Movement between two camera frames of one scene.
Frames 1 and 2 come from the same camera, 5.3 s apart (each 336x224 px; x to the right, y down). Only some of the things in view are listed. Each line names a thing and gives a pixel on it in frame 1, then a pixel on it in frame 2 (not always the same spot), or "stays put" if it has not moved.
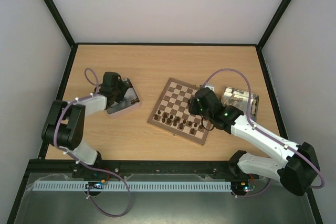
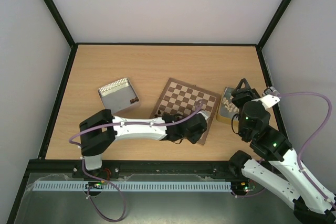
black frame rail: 228,169 stays put
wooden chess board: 172,114 stays put
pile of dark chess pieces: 135,100 stays put
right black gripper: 193,105 to 242,95
